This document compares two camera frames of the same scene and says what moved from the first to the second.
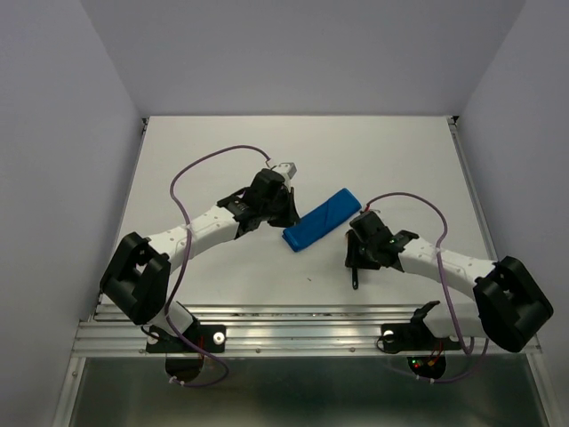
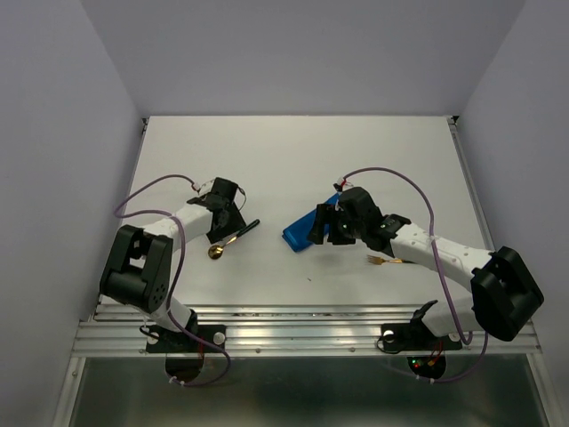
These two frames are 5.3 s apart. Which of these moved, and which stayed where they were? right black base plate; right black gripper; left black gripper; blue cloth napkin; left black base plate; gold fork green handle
Moved: right black gripper; gold fork green handle; left black gripper
Stayed: right black base plate; left black base plate; blue cloth napkin
